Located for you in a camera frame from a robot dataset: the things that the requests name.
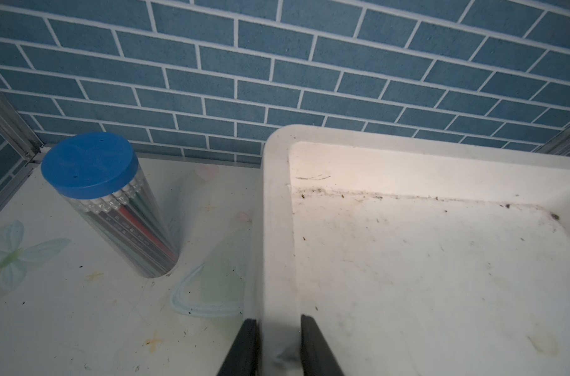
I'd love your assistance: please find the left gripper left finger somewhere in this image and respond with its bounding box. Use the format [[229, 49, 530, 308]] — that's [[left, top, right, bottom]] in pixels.
[[217, 319, 260, 376]]

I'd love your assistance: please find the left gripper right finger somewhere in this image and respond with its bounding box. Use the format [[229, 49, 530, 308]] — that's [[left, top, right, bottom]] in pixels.
[[301, 315, 344, 376]]

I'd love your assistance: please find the white plastic drawer cabinet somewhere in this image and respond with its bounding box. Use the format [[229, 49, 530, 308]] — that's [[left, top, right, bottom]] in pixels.
[[245, 125, 570, 375]]

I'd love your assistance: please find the floral table mat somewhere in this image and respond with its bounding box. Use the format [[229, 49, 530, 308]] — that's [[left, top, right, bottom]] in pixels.
[[0, 159, 261, 375]]

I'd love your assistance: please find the pencil tube blue lid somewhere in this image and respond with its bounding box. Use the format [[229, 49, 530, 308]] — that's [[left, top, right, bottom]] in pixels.
[[41, 133, 179, 278]]

